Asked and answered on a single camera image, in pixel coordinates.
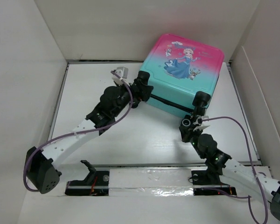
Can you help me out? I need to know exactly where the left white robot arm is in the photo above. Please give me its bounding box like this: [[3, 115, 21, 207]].
[[23, 77, 153, 194]]

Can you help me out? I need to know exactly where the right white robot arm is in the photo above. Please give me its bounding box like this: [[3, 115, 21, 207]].
[[179, 119, 280, 221]]

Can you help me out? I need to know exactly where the aluminium rail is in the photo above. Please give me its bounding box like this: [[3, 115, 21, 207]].
[[93, 163, 262, 169]]

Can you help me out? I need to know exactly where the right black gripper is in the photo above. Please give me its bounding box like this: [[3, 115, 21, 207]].
[[179, 124, 205, 159]]

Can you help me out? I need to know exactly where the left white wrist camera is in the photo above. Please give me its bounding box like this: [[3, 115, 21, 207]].
[[111, 67, 128, 85]]

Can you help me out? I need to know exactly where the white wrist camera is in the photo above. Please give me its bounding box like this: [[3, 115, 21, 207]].
[[111, 67, 128, 85], [193, 116, 209, 132]]

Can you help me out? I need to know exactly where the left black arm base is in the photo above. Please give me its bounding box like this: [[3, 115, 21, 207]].
[[65, 160, 110, 196]]

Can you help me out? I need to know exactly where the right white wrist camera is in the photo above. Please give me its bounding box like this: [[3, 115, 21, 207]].
[[193, 116, 209, 132]]

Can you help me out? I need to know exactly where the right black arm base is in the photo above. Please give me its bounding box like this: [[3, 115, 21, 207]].
[[188, 168, 237, 196]]

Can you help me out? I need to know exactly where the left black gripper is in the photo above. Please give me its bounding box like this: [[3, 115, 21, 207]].
[[112, 79, 152, 118]]

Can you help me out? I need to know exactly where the pink and teal kids suitcase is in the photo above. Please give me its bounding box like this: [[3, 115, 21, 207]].
[[140, 34, 224, 119]]

